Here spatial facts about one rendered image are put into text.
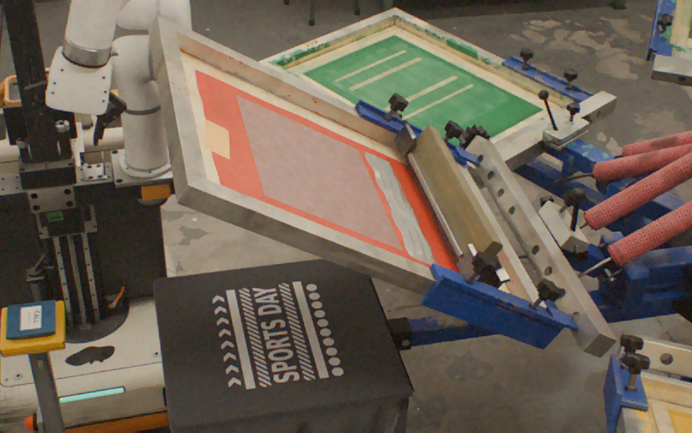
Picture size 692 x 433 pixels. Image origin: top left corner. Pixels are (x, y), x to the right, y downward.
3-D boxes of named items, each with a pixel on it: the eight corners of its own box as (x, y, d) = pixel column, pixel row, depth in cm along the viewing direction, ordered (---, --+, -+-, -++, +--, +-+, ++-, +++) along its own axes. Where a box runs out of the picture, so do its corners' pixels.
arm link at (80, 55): (118, 34, 167) (115, 49, 169) (64, 24, 164) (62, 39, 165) (121, 56, 161) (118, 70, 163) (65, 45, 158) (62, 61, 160)
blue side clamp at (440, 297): (421, 305, 173) (444, 277, 170) (412, 286, 177) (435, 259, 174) (543, 350, 188) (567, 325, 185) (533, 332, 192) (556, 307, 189)
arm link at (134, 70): (118, 93, 222) (110, 27, 212) (177, 92, 223) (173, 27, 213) (112, 115, 214) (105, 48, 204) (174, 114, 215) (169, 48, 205)
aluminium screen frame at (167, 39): (176, 204, 150) (188, 185, 149) (148, 29, 195) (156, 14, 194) (546, 343, 188) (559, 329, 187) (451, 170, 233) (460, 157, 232)
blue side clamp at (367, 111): (347, 135, 216) (365, 110, 213) (342, 123, 220) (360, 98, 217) (452, 182, 231) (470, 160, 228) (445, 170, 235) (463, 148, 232)
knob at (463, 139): (458, 155, 236) (477, 131, 233) (452, 143, 240) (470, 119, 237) (482, 167, 239) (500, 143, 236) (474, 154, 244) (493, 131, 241)
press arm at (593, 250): (538, 254, 211) (553, 237, 209) (527, 237, 216) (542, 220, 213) (594, 279, 219) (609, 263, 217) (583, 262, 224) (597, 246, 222)
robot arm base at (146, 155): (116, 143, 233) (109, 86, 224) (170, 137, 236) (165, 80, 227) (122, 181, 221) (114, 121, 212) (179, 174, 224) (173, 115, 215)
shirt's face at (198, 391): (173, 428, 190) (173, 426, 190) (154, 281, 224) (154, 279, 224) (414, 392, 200) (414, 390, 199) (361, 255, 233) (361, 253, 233)
